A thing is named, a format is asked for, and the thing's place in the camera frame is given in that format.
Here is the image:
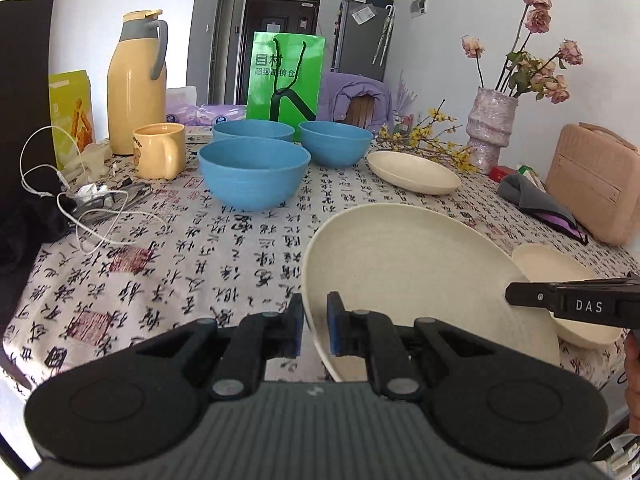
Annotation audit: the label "dried pink roses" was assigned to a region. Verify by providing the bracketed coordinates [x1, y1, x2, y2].
[461, 0, 584, 105]

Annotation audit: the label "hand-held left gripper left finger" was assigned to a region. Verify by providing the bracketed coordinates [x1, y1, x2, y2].
[130, 293, 306, 402]

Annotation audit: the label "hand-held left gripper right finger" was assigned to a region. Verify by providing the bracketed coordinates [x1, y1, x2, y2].
[326, 291, 501, 402]

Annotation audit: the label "yellow-green snack box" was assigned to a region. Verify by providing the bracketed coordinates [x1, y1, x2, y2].
[48, 70, 96, 171]

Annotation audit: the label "yellow mug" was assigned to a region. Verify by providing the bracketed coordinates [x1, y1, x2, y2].
[132, 123, 187, 180]

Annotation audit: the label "red box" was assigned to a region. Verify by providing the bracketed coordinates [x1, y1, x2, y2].
[487, 165, 521, 184]

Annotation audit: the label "black board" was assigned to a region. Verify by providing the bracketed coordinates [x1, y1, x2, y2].
[0, 0, 56, 211]

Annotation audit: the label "grey cloth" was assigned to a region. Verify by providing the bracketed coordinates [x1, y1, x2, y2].
[498, 174, 591, 244]

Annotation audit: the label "dark brown door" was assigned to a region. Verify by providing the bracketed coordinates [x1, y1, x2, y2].
[237, 0, 321, 106]

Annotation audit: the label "dark cloth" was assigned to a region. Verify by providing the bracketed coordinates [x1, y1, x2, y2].
[0, 195, 71, 267]

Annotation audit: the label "beige figurine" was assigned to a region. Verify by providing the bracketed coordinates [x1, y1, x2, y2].
[65, 142, 112, 182]

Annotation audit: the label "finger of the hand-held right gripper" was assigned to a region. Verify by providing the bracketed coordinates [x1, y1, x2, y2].
[505, 281, 557, 317]

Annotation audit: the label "green paper bag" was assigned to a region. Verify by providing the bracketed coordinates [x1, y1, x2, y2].
[246, 31, 326, 143]

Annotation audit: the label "grey refrigerator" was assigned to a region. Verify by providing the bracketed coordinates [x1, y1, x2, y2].
[332, 0, 396, 83]

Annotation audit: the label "person's right hand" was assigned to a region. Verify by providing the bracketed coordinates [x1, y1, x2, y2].
[622, 332, 640, 433]

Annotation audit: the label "pink case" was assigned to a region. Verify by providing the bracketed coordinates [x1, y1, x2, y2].
[544, 123, 640, 247]

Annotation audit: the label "blue bowl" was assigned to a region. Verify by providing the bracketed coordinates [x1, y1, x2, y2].
[298, 121, 374, 168]
[212, 120, 296, 144]
[198, 138, 311, 212]

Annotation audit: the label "purple jacket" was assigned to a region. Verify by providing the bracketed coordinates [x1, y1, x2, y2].
[320, 72, 396, 127]

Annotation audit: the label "yellow thermos jug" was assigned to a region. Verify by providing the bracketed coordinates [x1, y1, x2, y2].
[107, 10, 168, 156]

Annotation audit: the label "cream plate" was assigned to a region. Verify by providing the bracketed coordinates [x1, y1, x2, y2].
[301, 203, 561, 383]
[366, 150, 462, 195]
[511, 243, 623, 348]

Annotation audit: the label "pink textured vase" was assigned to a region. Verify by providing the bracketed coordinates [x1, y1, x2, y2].
[467, 87, 519, 173]

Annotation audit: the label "printed tablecloth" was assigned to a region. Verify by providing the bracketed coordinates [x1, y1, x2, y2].
[0, 135, 640, 411]

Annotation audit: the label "yellow flower branch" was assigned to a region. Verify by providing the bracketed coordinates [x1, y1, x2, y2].
[375, 100, 481, 174]

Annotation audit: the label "wooden chair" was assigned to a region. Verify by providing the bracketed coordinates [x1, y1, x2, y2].
[345, 94, 377, 126]

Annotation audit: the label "white cable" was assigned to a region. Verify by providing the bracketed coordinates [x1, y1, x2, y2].
[20, 126, 168, 254]

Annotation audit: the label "purple tissue packs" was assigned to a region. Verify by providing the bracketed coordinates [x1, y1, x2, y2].
[165, 87, 248, 128]

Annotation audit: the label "white folded umbrella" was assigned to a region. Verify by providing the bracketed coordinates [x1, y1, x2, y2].
[372, 5, 396, 67]

